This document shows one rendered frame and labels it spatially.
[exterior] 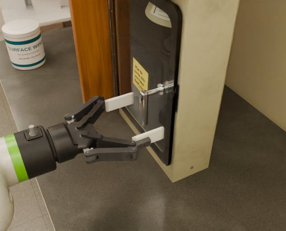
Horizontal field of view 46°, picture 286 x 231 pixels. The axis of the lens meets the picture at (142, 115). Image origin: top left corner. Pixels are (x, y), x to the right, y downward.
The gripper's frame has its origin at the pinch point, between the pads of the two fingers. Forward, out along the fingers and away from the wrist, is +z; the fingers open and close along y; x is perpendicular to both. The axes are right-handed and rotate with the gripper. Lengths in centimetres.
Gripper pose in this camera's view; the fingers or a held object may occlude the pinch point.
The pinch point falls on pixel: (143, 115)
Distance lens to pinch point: 72.8
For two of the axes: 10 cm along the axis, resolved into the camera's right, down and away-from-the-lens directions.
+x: 0.0, 7.7, 6.3
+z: 8.8, -3.0, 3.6
